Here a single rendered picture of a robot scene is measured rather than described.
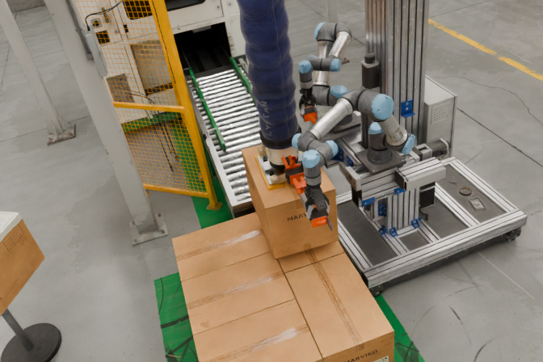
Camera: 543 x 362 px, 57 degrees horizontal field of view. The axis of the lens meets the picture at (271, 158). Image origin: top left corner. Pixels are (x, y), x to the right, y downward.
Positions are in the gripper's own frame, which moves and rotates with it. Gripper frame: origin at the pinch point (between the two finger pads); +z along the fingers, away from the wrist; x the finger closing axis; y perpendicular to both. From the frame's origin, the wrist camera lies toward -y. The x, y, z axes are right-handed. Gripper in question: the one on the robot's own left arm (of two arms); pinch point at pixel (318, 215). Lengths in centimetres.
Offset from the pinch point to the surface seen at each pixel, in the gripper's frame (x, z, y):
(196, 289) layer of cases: 70, 66, 36
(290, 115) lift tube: -5, -26, 51
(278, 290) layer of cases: 24, 66, 18
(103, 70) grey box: 93, -30, 158
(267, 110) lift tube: 6, -31, 53
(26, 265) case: 167, 49, 80
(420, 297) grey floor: -69, 121, 20
